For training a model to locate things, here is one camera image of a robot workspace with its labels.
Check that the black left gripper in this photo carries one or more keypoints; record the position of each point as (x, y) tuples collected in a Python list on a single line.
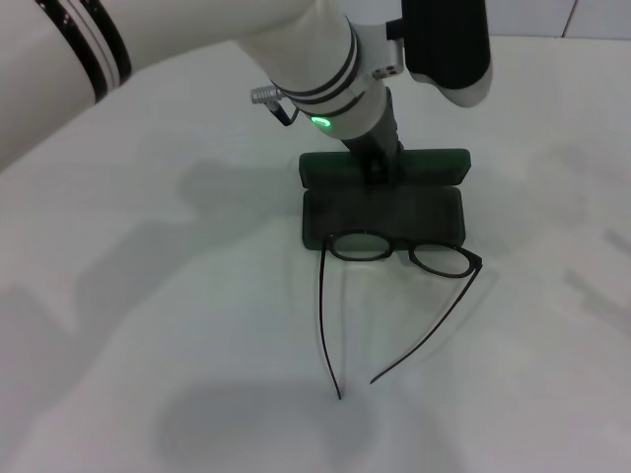
[(382, 133)]

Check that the black thin-framed glasses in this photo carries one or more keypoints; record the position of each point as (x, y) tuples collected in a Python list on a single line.
[(401, 242)]

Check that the green glasses case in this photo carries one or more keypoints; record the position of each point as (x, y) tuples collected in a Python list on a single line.
[(384, 217)]

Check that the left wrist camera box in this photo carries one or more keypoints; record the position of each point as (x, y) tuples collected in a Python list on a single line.
[(443, 39)]

